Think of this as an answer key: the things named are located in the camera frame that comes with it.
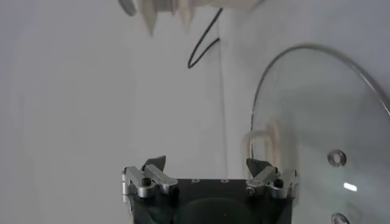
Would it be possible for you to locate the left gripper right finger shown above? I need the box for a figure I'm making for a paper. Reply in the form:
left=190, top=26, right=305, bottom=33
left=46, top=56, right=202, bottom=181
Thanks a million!
left=245, top=157, right=300, bottom=200

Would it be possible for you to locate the glass lid with cream handle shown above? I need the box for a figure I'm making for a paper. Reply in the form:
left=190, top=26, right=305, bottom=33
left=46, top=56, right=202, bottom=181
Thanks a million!
left=243, top=43, right=390, bottom=224

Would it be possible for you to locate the black cooker power cord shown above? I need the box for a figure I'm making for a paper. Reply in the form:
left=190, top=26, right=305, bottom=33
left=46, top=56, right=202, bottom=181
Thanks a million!
left=187, top=7, right=224, bottom=69

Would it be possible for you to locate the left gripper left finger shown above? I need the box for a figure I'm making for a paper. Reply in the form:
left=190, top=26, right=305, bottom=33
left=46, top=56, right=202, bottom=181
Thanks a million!
left=121, top=155, right=180, bottom=198

